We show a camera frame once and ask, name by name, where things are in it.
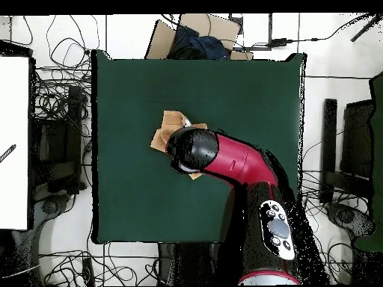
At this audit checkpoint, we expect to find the black office chair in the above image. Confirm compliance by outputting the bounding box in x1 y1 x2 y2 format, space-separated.
28 84 89 222
319 98 376 240

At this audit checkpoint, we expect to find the dark blue clothing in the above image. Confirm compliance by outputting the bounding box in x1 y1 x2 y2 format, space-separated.
167 25 231 61

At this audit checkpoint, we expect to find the brown cardboard box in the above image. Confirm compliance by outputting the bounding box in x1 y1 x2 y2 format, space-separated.
144 13 254 61

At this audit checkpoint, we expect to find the tan terry towel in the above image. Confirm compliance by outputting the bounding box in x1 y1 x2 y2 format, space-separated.
150 109 209 181

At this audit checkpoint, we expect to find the dark green table cloth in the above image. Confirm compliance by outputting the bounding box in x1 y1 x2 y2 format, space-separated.
91 49 307 244

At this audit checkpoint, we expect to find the white board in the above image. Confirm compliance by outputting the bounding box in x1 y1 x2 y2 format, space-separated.
0 55 31 230

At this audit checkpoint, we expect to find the black cable bundle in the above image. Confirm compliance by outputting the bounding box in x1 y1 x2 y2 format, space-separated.
298 170 372 285

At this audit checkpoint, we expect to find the black tripod leg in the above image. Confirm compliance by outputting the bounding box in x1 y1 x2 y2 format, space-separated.
350 13 383 43

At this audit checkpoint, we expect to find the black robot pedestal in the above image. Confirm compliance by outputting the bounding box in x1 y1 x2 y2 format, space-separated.
158 241 240 286

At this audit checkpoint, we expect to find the black cable tangle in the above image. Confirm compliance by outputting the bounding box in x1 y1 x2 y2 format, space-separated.
29 14 101 138

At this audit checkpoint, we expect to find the black striped rod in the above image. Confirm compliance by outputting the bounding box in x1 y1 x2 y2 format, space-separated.
0 143 17 164

